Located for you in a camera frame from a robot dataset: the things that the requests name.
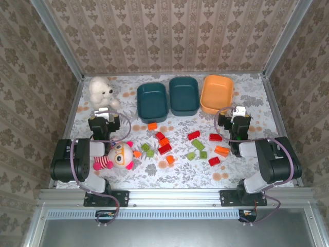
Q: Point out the translucent red lego brick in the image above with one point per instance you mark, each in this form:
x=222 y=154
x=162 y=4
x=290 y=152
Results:
x=215 y=137
x=214 y=161

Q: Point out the large orange lego brick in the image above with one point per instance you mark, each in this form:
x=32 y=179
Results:
x=222 y=150

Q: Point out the small orange lego piece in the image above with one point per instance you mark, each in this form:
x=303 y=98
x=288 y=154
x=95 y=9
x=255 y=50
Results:
x=137 y=154

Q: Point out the dark green lego brick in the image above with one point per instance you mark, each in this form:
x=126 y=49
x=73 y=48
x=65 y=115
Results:
x=203 y=155

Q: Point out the long green lego brick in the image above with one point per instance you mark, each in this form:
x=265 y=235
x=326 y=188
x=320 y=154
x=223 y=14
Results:
x=198 y=145

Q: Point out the long red lego brick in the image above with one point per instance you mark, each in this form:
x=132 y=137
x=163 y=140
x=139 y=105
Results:
x=193 y=135

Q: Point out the small red lego brick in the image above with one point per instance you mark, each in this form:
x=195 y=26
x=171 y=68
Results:
x=160 y=135

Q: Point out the large red lego brick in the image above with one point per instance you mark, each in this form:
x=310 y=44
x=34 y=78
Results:
x=164 y=149

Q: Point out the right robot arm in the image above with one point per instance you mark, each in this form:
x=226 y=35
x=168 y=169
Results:
x=272 y=159

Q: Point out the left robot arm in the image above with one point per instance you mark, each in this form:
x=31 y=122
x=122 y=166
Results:
x=84 y=157

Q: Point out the white plush bear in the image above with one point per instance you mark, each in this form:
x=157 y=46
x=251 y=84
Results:
x=100 y=90

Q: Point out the pink striped plush doll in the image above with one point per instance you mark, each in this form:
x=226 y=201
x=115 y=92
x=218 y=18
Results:
x=119 y=157

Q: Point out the orange plastic container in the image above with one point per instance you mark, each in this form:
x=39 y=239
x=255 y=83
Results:
x=217 y=92

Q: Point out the teal plastic container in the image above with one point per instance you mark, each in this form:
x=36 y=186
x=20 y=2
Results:
x=152 y=103
x=183 y=96

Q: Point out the floral table cover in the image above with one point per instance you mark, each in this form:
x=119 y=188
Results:
x=180 y=177

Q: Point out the black connector box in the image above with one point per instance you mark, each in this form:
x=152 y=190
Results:
x=248 y=215
x=105 y=216

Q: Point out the steel sheet shelf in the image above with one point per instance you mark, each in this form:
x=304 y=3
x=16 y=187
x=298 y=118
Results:
x=180 y=234

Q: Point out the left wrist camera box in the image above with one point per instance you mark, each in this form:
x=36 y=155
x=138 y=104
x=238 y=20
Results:
x=100 y=112

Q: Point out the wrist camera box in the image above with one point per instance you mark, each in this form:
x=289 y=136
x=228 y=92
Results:
x=100 y=112
x=239 y=112

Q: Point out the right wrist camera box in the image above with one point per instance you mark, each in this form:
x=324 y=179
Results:
x=239 y=112

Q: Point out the aluminium table side rail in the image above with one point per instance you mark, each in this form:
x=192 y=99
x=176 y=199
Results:
x=74 y=103
x=272 y=97

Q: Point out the aluminium table end rail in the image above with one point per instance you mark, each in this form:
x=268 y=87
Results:
x=154 y=74

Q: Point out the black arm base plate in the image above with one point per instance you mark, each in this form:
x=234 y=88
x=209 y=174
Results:
x=227 y=198
x=120 y=199

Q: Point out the aluminium frame post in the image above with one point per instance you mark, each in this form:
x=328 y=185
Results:
x=61 y=41
x=285 y=38

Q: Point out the aluminium mounting rail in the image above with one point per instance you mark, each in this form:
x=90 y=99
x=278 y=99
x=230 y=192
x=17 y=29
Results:
x=174 y=196

